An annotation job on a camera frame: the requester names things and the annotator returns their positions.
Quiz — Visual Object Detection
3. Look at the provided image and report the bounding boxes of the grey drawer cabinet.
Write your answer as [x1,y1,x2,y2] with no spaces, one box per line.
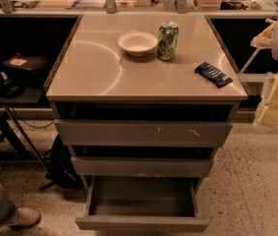
[43,13,250,195]

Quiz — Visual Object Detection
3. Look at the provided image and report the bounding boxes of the top grey drawer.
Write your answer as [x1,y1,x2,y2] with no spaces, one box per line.
[56,103,232,148]

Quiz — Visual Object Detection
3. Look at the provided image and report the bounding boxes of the grey drawer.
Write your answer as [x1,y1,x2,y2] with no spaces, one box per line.
[56,103,232,148]
[72,147,212,177]

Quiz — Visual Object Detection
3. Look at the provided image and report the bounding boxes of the middle grey drawer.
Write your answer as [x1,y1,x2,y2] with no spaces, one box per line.
[72,147,212,177]

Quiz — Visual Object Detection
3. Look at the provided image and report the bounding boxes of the open bottom drawer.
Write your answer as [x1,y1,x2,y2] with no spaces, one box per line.
[76,176,208,232]

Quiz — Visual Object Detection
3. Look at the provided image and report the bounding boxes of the white paper bowl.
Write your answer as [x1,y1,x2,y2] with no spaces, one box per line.
[118,31,157,57]

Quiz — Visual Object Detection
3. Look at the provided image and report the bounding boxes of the green soda can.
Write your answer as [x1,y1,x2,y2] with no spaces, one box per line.
[157,22,179,61]

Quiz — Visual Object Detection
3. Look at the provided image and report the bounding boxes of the dark blue snack packet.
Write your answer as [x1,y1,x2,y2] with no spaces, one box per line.
[195,62,233,89]

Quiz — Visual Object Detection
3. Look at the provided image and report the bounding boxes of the black backpack on floor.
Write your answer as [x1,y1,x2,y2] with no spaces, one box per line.
[46,136,83,190]

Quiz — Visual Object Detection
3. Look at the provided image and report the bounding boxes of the black bag with label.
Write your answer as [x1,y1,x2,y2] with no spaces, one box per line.
[2,55,52,78]

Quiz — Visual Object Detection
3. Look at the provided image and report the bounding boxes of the black headphones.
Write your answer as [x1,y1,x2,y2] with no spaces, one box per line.
[0,74,25,98]

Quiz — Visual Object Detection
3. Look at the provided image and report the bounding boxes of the tan work boot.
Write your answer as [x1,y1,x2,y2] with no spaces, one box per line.
[0,207,40,227]

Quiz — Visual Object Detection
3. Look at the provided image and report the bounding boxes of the white-handled stick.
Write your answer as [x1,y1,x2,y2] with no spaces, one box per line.
[240,19,276,74]

